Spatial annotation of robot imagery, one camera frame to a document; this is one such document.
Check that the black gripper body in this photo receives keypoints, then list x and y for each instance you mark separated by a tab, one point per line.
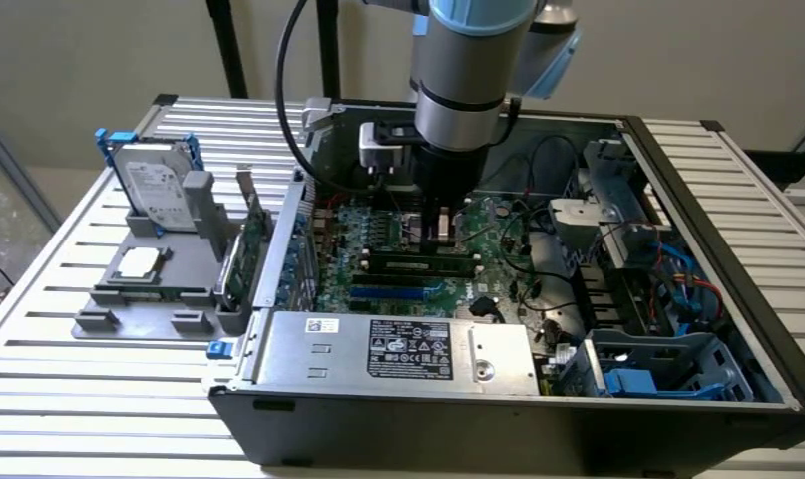
449	169

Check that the black RAM stick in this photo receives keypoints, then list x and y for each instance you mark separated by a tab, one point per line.
408	263

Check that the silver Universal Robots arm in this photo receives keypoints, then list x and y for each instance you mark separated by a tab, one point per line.
455	65

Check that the black empty RAM slot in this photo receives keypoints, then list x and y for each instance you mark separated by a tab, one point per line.
401	279

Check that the blue expansion slot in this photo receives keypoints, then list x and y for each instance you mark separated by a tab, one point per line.
388	291

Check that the CPU socket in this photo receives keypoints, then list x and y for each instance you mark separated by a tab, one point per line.
401	227

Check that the green motherboard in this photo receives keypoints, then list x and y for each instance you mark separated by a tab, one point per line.
492	279

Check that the black motherboard power connector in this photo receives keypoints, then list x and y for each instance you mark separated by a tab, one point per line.
485	307

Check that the silver metal drive cage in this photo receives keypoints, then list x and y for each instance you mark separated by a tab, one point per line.
601	174

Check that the green graphics card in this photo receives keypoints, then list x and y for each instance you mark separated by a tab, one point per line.
245	249

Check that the black stand pole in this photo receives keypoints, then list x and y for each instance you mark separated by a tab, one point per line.
231	50
329	50

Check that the grey power supply unit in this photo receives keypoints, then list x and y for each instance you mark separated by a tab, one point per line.
308	359

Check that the small blue plastic clip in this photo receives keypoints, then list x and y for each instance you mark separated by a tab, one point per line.
220	349

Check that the blue plastic bay latch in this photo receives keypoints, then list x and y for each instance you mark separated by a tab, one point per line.
631	384

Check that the silver hard disk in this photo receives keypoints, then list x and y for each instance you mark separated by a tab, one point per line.
152	184

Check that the blue-grey plastic disk bay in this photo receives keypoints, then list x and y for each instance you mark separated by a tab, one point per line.
695	349

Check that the black open PC case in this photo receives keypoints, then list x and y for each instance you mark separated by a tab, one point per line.
441	439

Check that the CPU with silver lid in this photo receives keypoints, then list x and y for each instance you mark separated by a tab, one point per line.
139	262

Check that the grey parts rack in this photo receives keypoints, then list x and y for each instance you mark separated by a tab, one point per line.
143	324

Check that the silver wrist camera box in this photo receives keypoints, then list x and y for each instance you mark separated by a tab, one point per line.
375	142

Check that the blue disk bracket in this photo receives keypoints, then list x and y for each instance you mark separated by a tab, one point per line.
124	136

